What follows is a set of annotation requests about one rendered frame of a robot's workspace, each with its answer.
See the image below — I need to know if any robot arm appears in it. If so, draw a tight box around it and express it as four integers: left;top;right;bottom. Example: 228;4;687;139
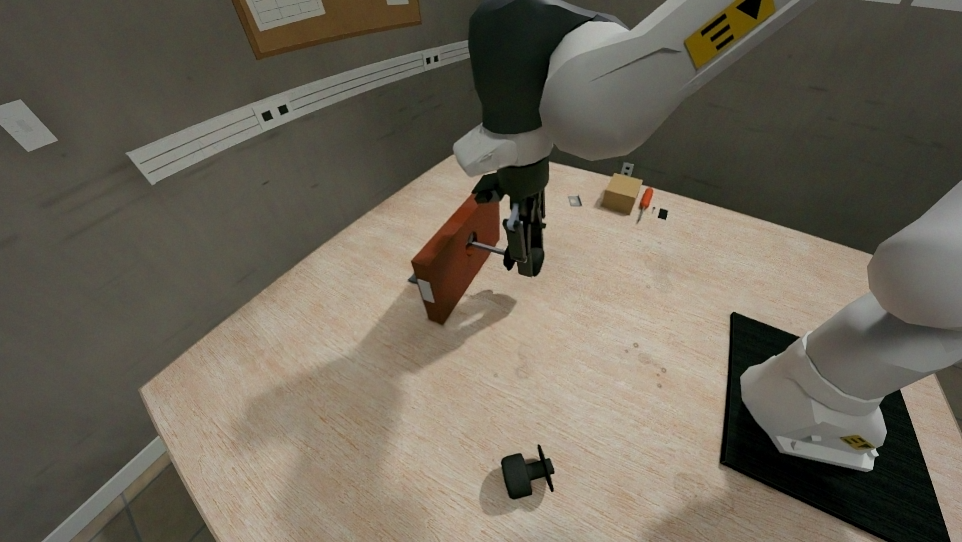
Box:
453;0;962;472

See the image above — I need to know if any black door knob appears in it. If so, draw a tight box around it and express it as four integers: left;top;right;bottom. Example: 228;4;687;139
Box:
472;242;545;277
501;444;555;500

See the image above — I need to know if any brown cardboard box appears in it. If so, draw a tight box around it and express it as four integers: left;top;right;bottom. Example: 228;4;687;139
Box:
601;173;643;215

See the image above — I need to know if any orange-handled screwdriver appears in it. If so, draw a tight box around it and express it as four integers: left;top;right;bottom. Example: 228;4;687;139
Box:
638;188;653;221

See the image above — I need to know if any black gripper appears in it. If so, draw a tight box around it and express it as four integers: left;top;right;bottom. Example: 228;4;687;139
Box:
496;156;549;278

